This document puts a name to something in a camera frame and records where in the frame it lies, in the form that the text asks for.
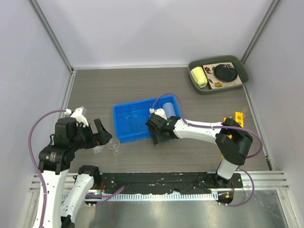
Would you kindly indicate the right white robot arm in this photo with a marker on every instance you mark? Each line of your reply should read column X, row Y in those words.
column 193, row 130

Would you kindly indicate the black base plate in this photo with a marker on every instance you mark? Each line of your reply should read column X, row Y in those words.
column 158, row 183

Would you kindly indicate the yellow test tube rack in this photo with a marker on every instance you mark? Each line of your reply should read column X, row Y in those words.
column 238, row 116

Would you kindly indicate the black round pouch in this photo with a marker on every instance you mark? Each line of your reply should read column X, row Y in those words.
column 225, row 72

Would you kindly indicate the red cap wash bottle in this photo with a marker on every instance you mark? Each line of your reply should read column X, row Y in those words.
column 169, row 110

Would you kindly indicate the grey plastic tray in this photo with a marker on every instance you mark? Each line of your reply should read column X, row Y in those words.
column 227, row 58

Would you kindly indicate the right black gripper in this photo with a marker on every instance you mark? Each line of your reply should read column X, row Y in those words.
column 154, row 137

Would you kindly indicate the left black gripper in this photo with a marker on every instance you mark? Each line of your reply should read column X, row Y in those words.
column 101, row 137

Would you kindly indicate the clear glass test tube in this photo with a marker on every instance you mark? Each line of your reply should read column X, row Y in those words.
column 244, row 111

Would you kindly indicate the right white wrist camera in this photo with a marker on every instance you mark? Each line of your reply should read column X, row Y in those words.
column 160, row 112

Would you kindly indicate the slotted cable duct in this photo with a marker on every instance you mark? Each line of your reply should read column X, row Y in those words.
column 175, row 196

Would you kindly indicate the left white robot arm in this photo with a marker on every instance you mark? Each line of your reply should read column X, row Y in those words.
column 54, row 164

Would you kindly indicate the pale yellow cup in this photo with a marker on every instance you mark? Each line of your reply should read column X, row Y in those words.
column 199, row 77

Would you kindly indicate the blue divided plastic bin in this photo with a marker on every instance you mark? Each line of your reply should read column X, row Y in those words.
column 130, row 118

